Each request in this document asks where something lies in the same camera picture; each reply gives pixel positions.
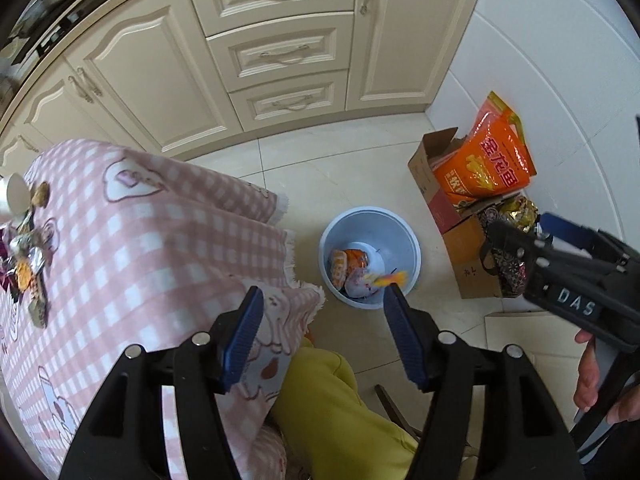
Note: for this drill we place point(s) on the round orange snack pack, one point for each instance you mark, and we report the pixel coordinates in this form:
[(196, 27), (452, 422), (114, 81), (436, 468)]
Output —
[(40, 194)]

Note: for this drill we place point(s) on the cream base cabinet run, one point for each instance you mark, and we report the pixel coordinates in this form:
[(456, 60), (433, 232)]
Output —
[(140, 75)]

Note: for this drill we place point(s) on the gold foil packages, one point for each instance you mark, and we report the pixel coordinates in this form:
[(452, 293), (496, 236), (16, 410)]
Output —
[(520, 212)]

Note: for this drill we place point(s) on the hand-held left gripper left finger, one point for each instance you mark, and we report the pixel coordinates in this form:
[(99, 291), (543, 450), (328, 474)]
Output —
[(240, 345)]

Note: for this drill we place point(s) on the white paper cup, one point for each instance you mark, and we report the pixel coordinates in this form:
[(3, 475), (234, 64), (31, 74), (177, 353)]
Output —
[(15, 195)]

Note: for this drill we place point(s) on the brown cardboard box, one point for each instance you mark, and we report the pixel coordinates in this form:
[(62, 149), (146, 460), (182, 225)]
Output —
[(470, 260)]

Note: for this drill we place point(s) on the dark patterned bag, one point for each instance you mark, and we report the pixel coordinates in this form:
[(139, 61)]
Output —
[(505, 270)]

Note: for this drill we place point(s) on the brown wooden chair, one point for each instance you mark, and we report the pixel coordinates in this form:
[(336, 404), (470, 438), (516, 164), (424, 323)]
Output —
[(395, 410)]

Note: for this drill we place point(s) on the blue plastic bin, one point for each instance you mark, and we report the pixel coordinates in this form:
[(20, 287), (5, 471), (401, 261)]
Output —
[(395, 240)]

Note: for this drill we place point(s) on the person's yellow trouser leg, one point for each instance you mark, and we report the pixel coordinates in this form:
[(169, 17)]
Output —
[(330, 410)]

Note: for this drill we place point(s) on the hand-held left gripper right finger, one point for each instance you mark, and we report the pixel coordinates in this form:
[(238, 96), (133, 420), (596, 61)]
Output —
[(405, 340)]

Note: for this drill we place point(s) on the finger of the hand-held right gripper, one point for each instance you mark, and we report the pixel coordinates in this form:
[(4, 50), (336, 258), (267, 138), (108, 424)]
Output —
[(510, 240), (565, 227)]

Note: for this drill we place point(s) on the pink checkered tablecloth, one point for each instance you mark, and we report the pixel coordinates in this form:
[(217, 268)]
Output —
[(150, 260)]

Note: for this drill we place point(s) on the person's right hand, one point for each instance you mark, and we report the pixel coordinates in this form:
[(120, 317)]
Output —
[(587, 375)]

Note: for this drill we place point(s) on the white plastic bag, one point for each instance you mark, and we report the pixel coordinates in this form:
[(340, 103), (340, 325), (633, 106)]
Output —
[(362, 285)]

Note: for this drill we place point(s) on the orange printed food bag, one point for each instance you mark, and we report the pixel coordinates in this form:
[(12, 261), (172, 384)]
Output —
[(490, 165)]

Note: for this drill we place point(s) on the pile of shiny candy wrappers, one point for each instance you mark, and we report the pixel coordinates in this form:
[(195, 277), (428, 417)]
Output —
[(25, 260)]

